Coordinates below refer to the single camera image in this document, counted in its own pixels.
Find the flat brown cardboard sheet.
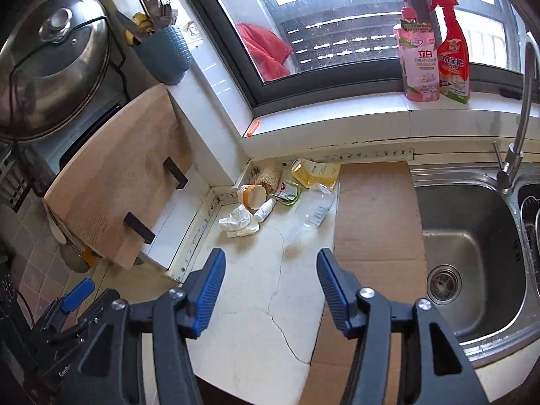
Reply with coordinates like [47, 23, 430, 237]
[297, 161, 429, 405]

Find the bundle of chopsticks and utensils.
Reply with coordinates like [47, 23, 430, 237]
[116, 0, 180, 47]

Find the black board holder bracket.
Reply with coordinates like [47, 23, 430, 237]
[123, 212, 157, 244]
[162, 157, 189, 190]

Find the pink detergent pump bottle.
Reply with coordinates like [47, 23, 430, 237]
[392, 0, 440, 103]

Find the yellow plastic pouch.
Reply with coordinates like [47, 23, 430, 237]
[290, 158, 342, 190]

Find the green foil packet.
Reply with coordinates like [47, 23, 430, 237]
[270, 179, 302, 205]

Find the beige loofah sponge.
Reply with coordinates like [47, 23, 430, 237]
[258, 166, 282, 192]

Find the patterned edge sealing strip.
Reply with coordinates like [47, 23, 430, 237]
[253, 147, 415, 165]

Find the large steel pot lid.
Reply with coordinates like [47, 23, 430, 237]
[0, 0, 112, 143]

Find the orange rimmed paper cup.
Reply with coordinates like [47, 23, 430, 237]
[237, 184, 268, 211]

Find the grey framed window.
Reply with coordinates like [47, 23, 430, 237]
[181, 0, 540, 116]

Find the black wire lid rack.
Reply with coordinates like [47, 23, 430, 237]
[6, 16, 129, 106]

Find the small white bottle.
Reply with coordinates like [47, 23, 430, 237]
[253, 198, 278, 223]

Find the stainless steel sink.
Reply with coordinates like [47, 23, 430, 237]
[407, 162, 540, 368]

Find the white rice spoon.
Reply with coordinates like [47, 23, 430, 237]
[46, 205, 70, 245]

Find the red cloth outside window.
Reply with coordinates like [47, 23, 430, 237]
[235, 22, 294, 82]

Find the blue ribbed utensil holder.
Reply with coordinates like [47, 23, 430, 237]
[134, 24, 192, 86]

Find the steel kitchen faucet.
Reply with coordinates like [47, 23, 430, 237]
[493, 34, 540, 190]

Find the wooden cutting board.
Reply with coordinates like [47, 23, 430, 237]
[42, 82, 195, 271]

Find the steel mesh strainer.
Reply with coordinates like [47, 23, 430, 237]
[59, 240, 91, 275]

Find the red spray bottle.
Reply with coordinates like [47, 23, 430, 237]
[425, 0, 471, 104]

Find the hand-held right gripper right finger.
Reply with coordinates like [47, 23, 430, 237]
[316, 248, 492, 405]

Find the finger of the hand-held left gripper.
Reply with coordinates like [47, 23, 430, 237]
[36, 278, 96, 330]

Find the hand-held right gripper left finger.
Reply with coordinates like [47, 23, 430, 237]
[67, 248, 226, 405]

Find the clear plastic bottle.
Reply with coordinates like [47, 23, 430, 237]
[283, 186, 334, 258]

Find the white tissue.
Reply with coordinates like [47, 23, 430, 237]
[218, 204, 260, 238]

